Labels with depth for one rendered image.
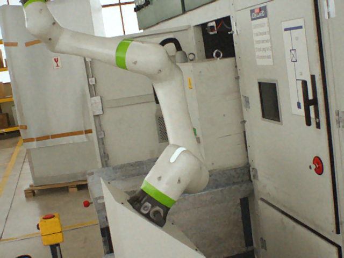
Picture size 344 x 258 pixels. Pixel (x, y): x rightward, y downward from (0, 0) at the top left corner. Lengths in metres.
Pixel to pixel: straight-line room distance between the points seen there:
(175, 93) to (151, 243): 0.61
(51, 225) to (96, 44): 0.70
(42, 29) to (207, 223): 1.06
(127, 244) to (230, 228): 0.83
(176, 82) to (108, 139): 1.03
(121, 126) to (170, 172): 1.26
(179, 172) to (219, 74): 0.69
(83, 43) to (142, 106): 0.96
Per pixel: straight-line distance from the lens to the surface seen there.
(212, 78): 2.18
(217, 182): 2.21
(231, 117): 2.22
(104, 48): 1.89
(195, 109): 2.22
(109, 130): 2.86
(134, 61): 1.81
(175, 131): 1.85
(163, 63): 1.80
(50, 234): 2.01
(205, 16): 2.50
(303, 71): 1.59
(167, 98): 1.90
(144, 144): 2.85
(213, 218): 2.24
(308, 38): 1.54
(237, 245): 2.32
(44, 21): 1.93
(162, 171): 1.63
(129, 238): 1.54
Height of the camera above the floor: 1.46
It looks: 9 degrees down
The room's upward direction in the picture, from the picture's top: 8 degrees counter-clockwise
